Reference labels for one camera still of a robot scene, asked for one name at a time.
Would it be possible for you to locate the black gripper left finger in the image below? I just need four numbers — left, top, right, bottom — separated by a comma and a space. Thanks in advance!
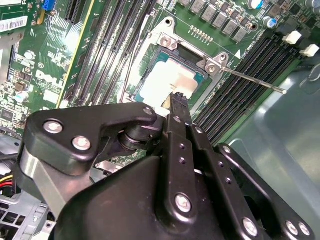
17, 91, 202, 223

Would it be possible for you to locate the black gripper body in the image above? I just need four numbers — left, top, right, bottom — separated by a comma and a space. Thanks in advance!
53, 154, 253, 240

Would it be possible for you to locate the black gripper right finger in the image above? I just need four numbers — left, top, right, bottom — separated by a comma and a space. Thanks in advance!
186, 97, 316, 240

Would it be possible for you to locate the metal locking lever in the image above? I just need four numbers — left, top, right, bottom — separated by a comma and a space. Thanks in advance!
120, 13, 151, 104
218, 65, 288, 96

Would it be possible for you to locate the silver CPU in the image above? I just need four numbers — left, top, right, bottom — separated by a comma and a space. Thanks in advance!
136, 48, 210, 112

